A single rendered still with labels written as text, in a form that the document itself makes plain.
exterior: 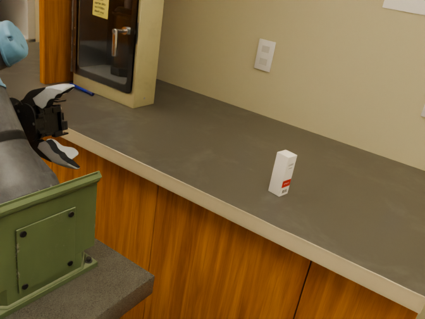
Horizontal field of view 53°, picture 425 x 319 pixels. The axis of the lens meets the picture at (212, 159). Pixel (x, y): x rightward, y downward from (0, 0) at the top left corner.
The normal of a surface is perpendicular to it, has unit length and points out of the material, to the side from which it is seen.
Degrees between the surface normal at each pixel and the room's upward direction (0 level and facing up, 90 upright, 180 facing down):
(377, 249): 0
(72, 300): 0
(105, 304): 0
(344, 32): 90
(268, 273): 90
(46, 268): 90
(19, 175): 32
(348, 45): 90
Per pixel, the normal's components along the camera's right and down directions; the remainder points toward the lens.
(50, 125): 0.90, 0.15
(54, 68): 0.82, 0.35
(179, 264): -0.55, 0.26
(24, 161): 0.63, -0.61
